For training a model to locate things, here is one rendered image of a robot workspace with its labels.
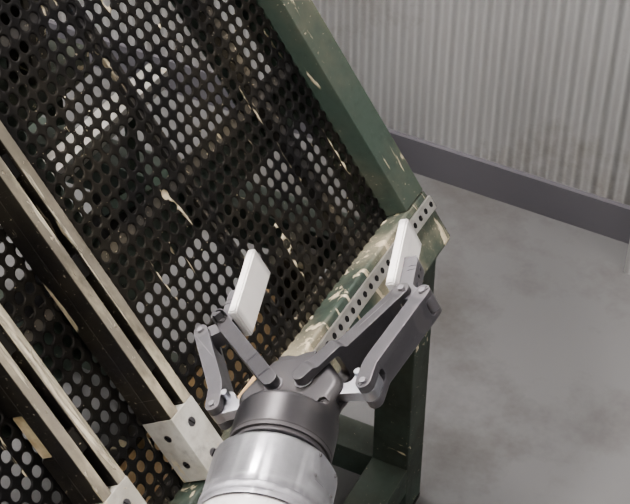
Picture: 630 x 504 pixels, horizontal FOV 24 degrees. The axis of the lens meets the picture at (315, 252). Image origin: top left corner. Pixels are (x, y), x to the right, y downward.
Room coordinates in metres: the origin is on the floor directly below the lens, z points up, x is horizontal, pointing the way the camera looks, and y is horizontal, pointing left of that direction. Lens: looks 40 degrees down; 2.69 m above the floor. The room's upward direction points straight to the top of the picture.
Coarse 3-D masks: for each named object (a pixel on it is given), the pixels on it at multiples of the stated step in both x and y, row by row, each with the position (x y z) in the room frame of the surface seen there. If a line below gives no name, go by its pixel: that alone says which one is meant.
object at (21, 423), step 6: (18, 420) 1.47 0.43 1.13; (24, 420) 1.47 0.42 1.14; (18, 426) 1.47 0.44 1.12; (24, 426) 1.47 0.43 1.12; (24, 432) 1.47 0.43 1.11; (30, 432) 1.46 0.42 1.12; (30, 438) 1.46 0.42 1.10; (36, 438) 1.46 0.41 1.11; (36, 444) 1.46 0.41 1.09; (42, 444) 1.45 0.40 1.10; (36, 450) 1.46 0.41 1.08; (42, 450) 1.46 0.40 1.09; (42, 456) 1.46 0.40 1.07; (48, 456) 1.45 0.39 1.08
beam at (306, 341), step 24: (408, 216) 2.24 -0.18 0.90; (432, 216) 2.29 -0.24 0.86; (384, 240) 2.16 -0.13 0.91; (432, 240) 2.24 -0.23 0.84; (360, 264) 2.10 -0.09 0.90; (336, 288) 2.04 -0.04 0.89; (384, 288) 2.07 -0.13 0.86; (336, 312) 1.96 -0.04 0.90; (360, 312) 2.00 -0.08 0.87; (312, 336) 1.89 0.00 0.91; (336, 360) 1.88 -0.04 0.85
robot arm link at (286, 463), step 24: (264, 432) 0.68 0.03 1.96; (216, 456) 0.67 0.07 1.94; (240, 456) 0.66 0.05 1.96; (264, 456) 0.66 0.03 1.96; (288, 456) 0.66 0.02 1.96; (312, 456) 0.66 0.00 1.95; (216, 480) 0.65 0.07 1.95; (240, 480) 0.64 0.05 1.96; (264, 480) 0.64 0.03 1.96; (288, 480) 0.64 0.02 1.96; (312, 480) 0.65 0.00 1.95; (336, 480) 0.67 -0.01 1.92
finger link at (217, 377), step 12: (204, 336) 0.83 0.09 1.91; (204, 348) 0.82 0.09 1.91; (204, 360) 0.80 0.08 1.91; (216, 360) 0.80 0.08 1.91; (204, 372) 0.79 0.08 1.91; (216, 372) 0.78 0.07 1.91; (216, 384) 0.77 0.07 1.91; (228, 384) 0.78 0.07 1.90; (216, 396) 0.76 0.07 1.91; (216, 408) 0.75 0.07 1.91
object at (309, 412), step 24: (288, 360) 0.77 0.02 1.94; (288, 384) 0.75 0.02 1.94; (312, 384) 0.74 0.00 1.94; (336, 384) 0.73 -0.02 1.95; (240, 408) 0.72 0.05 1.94; (264, 408) 0.70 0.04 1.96; (288, 408) 0.70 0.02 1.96; (312, 408) 0.71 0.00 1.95; (336, 408) 0.72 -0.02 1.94; (240, 432) 0.69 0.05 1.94; (288, 432) 0.68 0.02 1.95; (312, 432) 0.69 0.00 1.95; (336, 432) 0.71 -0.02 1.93
